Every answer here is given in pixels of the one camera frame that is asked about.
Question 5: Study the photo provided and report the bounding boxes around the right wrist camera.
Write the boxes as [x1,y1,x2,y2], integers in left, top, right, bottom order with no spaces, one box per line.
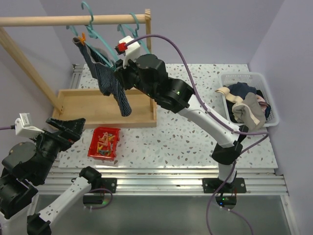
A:
[115,36,140,62]

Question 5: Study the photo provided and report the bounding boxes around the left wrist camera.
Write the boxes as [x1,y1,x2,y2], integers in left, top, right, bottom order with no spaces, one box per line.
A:
[15,113,44,139]

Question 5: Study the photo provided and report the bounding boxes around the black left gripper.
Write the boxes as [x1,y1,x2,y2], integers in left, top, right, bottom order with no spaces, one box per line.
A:
[30,116,86,181]

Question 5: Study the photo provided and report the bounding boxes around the orange clothespin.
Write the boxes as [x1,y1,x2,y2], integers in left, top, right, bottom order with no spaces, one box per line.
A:
[78,32,86,46]

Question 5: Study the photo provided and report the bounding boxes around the navy striped underwear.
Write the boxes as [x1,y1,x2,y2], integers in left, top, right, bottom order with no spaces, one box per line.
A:
[72,37,132,117]

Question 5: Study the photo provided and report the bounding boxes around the beige grey underwear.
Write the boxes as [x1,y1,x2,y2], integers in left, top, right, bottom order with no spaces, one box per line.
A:
[232,93,266,131]

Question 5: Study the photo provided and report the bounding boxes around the clothespins in red bin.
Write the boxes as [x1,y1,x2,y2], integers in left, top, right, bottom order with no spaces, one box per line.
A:
[97,132,115,157]

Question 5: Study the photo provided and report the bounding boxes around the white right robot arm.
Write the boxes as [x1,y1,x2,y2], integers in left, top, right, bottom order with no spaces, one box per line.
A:
[114,54,248,192]

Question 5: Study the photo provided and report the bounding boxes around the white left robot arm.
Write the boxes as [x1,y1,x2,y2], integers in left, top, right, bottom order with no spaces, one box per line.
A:
[0,113,102,235]

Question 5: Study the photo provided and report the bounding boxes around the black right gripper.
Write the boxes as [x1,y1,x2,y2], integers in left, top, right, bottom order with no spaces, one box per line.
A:
[113,53,157,100]

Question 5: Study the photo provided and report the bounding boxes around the pile of clothes in basket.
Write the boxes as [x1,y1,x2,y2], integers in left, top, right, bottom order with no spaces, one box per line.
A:
[215,82,271,123]

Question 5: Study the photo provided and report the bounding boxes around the aluminium table rail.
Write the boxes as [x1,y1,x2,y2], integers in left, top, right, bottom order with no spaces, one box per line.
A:
[38,166,289,196]

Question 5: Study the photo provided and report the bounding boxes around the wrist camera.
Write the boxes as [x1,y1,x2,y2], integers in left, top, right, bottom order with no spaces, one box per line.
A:
[15,113,44,139]
[115,36,140,62]

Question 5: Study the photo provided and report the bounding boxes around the red clothespin bin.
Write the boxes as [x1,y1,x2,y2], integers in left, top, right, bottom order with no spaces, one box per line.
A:
[88,127,120,161]

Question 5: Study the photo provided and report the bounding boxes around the wooden clothes rack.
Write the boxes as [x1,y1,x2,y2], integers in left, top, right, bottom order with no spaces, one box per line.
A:
[0,9,157,128]

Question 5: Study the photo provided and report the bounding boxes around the teal hanger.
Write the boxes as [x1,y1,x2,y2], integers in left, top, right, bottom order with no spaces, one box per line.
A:
[117,13,150,53]
[66,0,118,71]

